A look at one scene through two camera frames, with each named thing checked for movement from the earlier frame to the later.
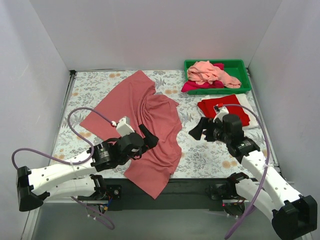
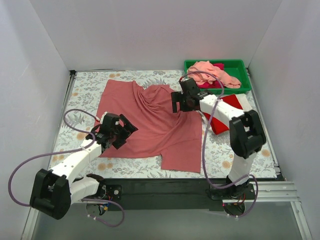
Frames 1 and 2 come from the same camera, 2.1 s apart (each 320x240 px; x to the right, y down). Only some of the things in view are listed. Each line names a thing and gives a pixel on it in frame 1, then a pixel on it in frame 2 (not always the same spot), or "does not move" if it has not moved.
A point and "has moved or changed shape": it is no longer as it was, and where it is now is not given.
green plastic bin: [237, 68] does not move
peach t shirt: [203, 71] does not move
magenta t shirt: [190, 84] does not move
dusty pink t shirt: [138, 100] has moved or changed shape
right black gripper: [206, 127] -> [176, 102]
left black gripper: [145, 139] -> [126, 130]
